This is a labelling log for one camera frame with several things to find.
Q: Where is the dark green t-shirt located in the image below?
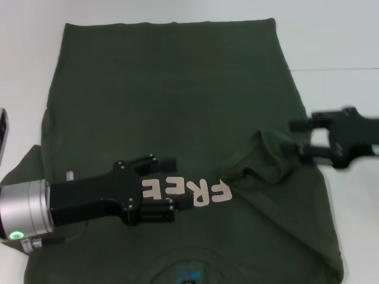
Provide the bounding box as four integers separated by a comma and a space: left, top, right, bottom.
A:
0, 18, 345, 284

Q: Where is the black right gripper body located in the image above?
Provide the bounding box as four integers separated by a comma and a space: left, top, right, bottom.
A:
325, 106, 379, 170

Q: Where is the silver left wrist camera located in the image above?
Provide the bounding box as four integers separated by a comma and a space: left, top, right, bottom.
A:
0, 108, 11, 163

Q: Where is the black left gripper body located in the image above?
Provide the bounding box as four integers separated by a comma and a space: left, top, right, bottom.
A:
49, 159, 146, 227

